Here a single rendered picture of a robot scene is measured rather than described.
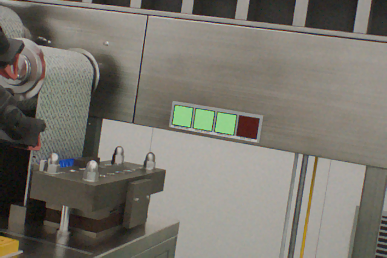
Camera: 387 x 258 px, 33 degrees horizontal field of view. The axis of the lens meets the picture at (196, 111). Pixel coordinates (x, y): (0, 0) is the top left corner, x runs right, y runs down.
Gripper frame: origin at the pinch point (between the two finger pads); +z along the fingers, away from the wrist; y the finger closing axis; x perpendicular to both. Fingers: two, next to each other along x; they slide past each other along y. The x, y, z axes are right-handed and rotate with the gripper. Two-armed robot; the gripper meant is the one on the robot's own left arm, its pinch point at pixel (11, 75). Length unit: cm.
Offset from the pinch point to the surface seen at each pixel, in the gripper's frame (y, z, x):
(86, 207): 24.0, 15.6, -19.6
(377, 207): 83, 51, 17
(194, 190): -33, 253, 120
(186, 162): -42, 242, 133
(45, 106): 5.6, 9.5, 0.1
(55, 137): 6.0, 19.4, -1.8
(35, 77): 4.2, 2.3, 2.4
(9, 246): 18.5, 4.8, -36.5
